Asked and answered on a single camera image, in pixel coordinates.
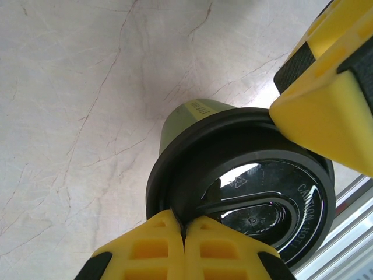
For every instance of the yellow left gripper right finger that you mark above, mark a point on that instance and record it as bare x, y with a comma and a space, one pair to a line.
233, 253

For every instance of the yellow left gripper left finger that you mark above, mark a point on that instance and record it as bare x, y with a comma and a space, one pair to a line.
145, 248

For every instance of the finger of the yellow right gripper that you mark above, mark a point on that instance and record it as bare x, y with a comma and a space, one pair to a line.
344, 26
320, 125

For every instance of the black plastic cup lid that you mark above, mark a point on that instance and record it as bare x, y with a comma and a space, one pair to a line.
262, 181

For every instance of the green paper coffee cup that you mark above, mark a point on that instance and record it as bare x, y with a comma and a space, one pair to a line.
186, 125

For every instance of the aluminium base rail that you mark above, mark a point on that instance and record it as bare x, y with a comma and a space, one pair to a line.
355, 210

